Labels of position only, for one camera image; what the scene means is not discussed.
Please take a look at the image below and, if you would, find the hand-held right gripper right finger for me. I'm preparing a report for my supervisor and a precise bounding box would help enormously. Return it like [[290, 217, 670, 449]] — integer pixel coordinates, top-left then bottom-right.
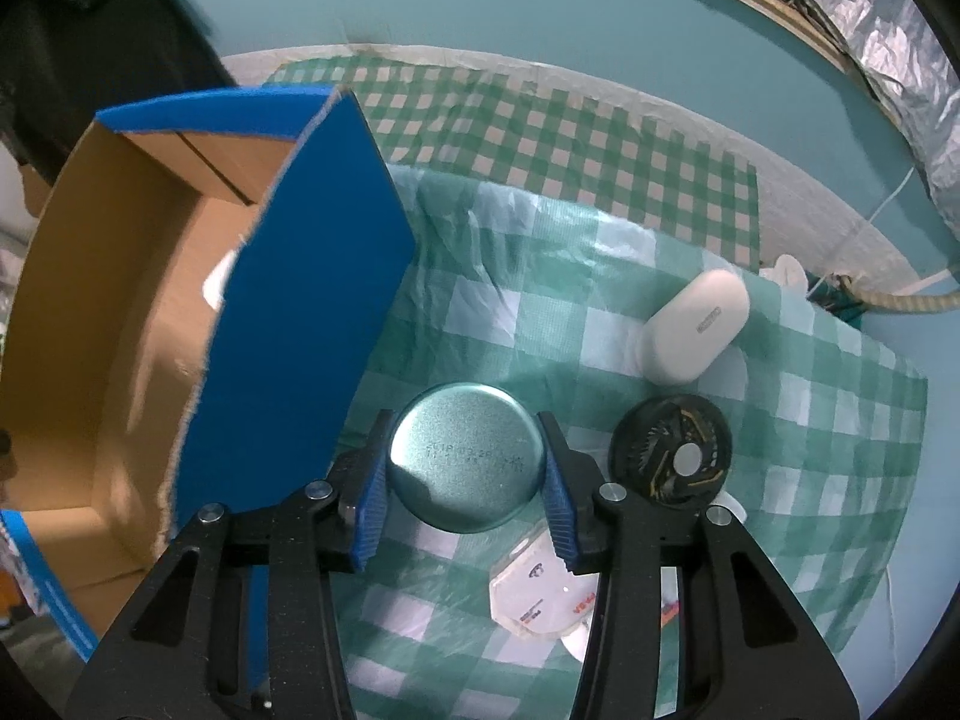
[[534, 412, 860, 720]]

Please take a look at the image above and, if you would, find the beige rope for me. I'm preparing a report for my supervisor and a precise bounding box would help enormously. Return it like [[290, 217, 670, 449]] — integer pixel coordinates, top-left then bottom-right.
[[847, 277, 960, 316]]

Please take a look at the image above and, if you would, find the round metal tin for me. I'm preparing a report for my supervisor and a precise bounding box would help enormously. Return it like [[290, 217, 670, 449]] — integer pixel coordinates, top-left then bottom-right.
[[390, 384, 545, 535]]

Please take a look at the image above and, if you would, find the large black object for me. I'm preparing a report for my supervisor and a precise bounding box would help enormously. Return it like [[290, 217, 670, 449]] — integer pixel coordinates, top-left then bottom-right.
[[0, 0, 237, 188]]

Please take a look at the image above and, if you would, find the blue cardboard box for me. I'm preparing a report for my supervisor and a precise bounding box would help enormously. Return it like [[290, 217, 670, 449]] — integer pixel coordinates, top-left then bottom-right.
[[0, 86, 417, 698]]

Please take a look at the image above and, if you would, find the silver foil sheet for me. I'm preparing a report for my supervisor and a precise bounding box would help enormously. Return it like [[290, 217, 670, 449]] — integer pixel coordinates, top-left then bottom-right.
[[780, 0, 960, 233]]

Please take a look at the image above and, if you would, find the small check green cloth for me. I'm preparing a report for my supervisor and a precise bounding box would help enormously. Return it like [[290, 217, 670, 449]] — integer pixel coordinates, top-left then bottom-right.
[[262, 56, 760, 271]]

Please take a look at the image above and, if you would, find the round black cooling fan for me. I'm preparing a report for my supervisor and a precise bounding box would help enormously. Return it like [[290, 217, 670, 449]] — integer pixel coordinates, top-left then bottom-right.
[[607, 397, 734, 509]]

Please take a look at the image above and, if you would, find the cream fabric mat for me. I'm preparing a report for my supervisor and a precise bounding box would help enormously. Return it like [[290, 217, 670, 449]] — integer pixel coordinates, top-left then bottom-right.
[[217, 41, 923, 293]]

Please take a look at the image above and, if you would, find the large check green cloth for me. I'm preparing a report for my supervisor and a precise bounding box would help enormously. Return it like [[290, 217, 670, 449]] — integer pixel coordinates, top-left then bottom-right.
[[330, 165, 931, 720]]

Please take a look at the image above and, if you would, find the white charger adapter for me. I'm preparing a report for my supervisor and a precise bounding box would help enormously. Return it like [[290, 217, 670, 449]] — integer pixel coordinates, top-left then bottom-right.
[[639, 270, 751, 387]]

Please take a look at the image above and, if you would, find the clear plastic case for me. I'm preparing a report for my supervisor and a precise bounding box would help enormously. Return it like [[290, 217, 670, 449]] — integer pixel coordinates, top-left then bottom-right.
[[487, 521, 601, 638]]

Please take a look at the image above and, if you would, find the white cable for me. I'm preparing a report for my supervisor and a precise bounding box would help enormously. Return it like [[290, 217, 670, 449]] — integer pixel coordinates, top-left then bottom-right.
[[810, 165, 960, 293]]

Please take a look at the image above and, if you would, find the small white round object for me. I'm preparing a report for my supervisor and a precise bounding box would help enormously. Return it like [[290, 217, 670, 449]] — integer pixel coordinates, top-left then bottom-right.
[[772, 253, 811, 297]]

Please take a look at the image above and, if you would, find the white round jar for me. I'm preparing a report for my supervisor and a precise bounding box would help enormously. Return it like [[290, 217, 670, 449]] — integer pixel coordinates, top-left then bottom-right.
[[202, 251, 237, 312]]

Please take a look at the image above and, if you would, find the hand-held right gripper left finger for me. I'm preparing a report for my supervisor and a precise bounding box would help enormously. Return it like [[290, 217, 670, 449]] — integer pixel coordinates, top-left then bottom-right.
[[64, 409, 395, 720]]

